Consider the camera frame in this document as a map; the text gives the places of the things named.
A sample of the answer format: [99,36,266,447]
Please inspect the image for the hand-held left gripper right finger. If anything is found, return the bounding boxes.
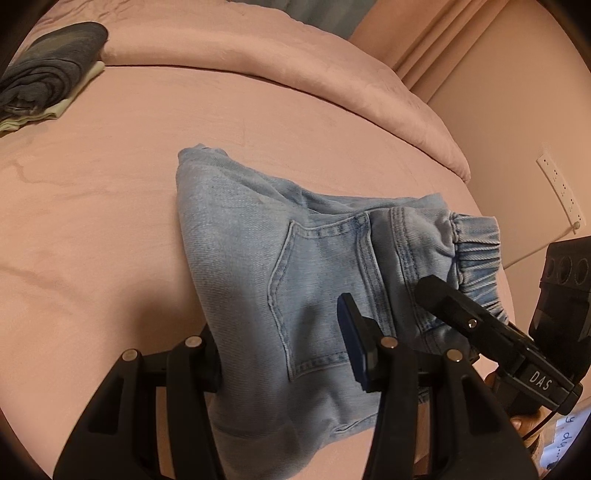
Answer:
[336,294,539,480]

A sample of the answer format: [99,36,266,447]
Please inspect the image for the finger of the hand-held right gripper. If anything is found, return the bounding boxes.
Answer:
[414,275,520,361]

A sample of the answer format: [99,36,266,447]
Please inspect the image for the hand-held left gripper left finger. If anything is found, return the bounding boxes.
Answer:
[53,325,223,480]

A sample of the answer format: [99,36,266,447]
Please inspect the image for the light blue denim pants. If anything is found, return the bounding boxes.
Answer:
[177,144,511,474]

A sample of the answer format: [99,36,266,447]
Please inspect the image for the person's right hand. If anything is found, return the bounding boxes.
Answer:
[485,372,546,438]

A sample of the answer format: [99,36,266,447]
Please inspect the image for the white handwritten paper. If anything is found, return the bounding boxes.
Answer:
[542,408,591,474]

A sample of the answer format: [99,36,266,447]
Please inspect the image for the pink bed sheet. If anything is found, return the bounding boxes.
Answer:
[0,60,532,480]

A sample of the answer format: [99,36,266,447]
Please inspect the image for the pink curtain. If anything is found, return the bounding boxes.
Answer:
[348,0,513,93]

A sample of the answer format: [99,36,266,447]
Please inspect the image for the pink duvet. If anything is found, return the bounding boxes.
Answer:
[18,0,472,183]

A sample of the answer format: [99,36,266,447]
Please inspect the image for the pale green folded cloth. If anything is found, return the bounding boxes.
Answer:
[0,60,107,137]

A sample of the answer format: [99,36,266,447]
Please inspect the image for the blue curtain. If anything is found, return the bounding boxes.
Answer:
[291,0,370,40]

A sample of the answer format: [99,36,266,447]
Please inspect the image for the dark folded jeans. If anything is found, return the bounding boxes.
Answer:
[0,22,109,121]

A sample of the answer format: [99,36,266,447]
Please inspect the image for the white wall socket strip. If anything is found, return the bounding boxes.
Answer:
[536,148,583,230]

